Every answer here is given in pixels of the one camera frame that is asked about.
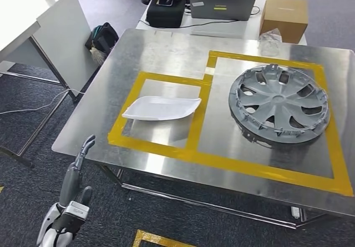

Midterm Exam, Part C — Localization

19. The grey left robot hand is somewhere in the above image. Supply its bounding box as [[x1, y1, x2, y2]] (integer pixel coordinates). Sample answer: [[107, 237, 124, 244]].
[[59, 135, 96, 209]]

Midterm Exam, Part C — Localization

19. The white curved plastic part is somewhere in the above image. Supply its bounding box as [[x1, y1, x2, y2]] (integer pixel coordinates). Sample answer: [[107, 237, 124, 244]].
[[121, 95, 202, 122]]

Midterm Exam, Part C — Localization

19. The steel workbench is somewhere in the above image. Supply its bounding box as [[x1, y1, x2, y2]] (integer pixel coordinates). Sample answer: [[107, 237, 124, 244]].
[[51, 28, 355, 231]]

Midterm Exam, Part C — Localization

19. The black backpack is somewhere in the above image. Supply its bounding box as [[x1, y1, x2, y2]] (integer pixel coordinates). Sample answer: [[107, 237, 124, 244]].
[[84, 22, 120, 66]]

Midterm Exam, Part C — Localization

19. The white desk with steel legs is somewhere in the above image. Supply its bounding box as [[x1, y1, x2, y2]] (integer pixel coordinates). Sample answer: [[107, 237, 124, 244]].
[[0, 0, 100, 169]]

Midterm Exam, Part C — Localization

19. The black carrying case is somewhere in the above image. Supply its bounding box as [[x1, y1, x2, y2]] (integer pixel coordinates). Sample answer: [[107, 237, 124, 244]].
[[145, 0, 186, 29]]

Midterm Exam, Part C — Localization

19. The grey laptop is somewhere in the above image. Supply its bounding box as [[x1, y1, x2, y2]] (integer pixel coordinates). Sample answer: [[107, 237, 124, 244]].
[[188, 0, 259, 22]]

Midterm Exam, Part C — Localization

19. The grey wheel hubcap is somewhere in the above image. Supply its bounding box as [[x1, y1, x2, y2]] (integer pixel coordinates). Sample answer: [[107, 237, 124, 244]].
[[228, 64, 331, 149]]

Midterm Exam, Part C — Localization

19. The clear plastic bag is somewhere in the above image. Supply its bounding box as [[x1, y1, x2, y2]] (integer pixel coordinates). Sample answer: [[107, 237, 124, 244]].
[[258, 28, 283, 57]]

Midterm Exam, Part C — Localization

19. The brown cardboard box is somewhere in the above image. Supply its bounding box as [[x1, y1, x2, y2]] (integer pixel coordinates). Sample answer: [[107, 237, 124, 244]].
[[259, 0, 309, 44]]

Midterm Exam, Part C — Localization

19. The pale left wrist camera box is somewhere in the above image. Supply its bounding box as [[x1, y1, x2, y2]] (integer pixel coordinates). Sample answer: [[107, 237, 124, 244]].
[[52, 200, 90, 235]]

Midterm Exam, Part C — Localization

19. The white floor cable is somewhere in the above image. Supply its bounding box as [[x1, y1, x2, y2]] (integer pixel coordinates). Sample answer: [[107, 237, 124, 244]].
[[0, 88, 85, 115]]

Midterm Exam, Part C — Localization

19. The small yellow tape frame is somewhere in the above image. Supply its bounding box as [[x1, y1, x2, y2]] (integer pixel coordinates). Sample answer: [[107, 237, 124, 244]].
[[107, 71, 213, 162]]

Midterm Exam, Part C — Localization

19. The pale fur keychain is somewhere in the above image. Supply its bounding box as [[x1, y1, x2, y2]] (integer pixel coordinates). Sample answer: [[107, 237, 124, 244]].
[[90, 47, 107, 67]]

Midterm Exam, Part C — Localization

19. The large yellow tape frame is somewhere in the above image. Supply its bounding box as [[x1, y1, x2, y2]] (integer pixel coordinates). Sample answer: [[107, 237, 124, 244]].
[[196, 50, 354, 198]]

